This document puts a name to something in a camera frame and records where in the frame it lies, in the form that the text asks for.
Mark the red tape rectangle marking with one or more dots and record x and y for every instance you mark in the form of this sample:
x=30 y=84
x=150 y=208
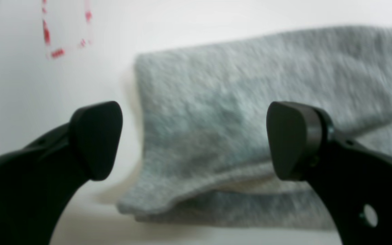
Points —
x=67 y=26

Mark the grey t-shirt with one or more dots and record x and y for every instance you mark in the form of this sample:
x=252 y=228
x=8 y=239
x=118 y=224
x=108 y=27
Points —
x=206 y=158

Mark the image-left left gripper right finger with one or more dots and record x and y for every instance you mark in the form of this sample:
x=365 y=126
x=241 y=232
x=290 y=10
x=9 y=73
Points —
x=353 y=182

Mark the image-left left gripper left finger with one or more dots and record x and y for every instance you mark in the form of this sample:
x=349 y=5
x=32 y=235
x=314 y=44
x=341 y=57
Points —
x=38 y=181

